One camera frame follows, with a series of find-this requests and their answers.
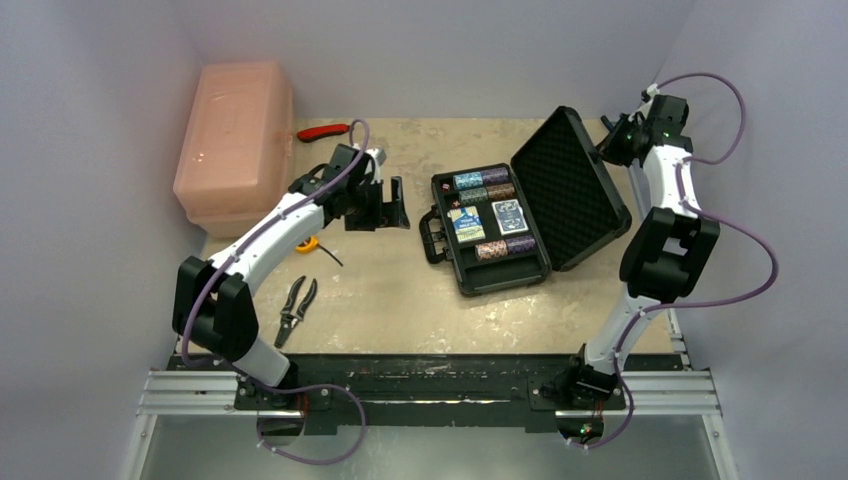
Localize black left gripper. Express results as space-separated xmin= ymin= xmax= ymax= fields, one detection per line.
xmin=346 ymin=176 xmax=407 ymax=232

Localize blue yellow card deck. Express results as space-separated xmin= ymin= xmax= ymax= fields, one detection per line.
xmin=448 ymin=206 xmax=486 ymax=243

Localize black poker set case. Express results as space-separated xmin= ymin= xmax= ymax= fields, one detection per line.
xmin=419 ymin=106 xmax=632 ymax=296

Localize blue playing card deck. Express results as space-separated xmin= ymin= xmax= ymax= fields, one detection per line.
xmin=491 ymin=199 xmax=530 ymax=236

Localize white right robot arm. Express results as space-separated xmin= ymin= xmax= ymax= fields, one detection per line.
xmin=561 ymin=92 xmax=720 ymax=407

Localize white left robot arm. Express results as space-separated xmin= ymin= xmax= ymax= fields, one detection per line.
xmin=172 ymin=144 xmax=410 ymax=409

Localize light blue chip stack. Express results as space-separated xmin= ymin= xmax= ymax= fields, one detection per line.
xmin=452 ymin=171 xmax=484 ymax=190

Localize yellow tape measure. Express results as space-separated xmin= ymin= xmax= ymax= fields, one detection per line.
xmin=295 ymin=236 xmax=344 ymax=267

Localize orange chip stack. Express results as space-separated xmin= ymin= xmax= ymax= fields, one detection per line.
xmin=486 ymin=183 xmax=516 ymax=201

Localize purple chip stack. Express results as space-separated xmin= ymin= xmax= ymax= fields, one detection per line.
xmin=480 ymin=167 xmax=510 ymax=186

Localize red utility knife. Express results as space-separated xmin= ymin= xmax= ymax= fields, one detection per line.
xmin=296 ymin=123 xmax=351 ymax=144

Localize orange purple chip row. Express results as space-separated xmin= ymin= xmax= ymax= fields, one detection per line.
xmin=474 ymin=235 xmax=537 ymax=261

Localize pink plastic storage box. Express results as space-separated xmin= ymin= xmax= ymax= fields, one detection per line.
xmin=173 ymin=61 xmax=295 ymax=238

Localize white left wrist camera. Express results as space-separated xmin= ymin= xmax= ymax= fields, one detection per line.
xmin=362 ymin=147 xmax=386 ymax=185

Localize black handled pliers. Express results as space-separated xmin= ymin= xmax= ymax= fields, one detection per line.
xmin=274 ymin=275 xmax=318 ymax=349

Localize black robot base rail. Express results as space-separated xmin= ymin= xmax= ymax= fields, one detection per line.
xmin=138 ymin=354 xmax=720 ymax=440

